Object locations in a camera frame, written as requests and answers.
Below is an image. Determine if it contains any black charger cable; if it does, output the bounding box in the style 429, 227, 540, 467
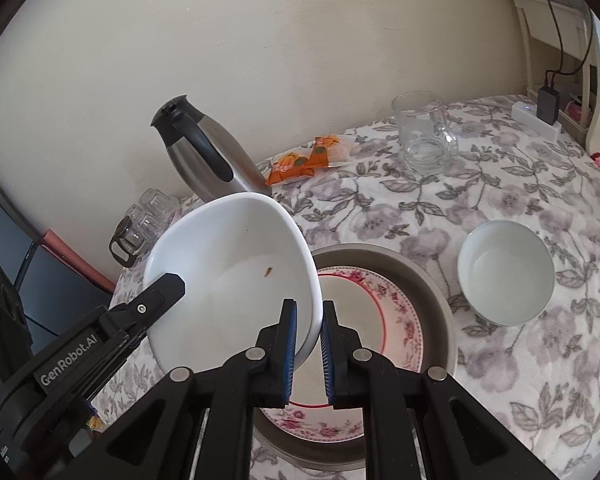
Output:
540, 0, 596, 89

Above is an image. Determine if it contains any stainless steel thermos jug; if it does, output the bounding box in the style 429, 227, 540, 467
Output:
151, 96, 272, 203

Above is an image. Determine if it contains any white power strip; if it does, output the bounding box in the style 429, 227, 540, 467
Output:
510, 101, 562, 142

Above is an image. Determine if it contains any small clear drinking glass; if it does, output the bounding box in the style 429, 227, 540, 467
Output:
123, 204, 166, 250

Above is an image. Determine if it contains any floral grey white tablecloth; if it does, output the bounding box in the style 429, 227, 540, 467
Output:
95, 96, 600, 479

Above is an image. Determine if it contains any orange snack packet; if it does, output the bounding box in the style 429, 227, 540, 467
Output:
266, 150, 314, 186
306, 134, 354, 169

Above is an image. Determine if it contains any pale blue-white round bowl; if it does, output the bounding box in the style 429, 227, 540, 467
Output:
457, 220, 555, 326

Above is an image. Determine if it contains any large clear glass mug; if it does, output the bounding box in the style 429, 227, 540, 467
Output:
391, 91, 457, 176

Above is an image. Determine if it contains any white squarish ceramic bowl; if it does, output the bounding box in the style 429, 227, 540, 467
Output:
143, 193, 323, 372

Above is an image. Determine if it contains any white wooden chair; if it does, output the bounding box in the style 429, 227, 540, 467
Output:
513, 0, 600, 154

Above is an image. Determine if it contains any floral pink rimmed plate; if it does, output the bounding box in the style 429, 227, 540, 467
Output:
263, 266, 424, 444

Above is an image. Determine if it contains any black charger plug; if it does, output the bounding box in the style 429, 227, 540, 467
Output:
536, 84, 560, 125

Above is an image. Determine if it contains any person's left hand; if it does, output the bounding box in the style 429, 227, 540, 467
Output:
86, 415, 106, 434

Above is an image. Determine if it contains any large stainless steel plate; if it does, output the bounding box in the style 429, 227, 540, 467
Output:
253, 244, 457, 471

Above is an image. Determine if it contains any glass coffee pot black handle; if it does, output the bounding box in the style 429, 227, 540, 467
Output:
109, 216, 147, 268

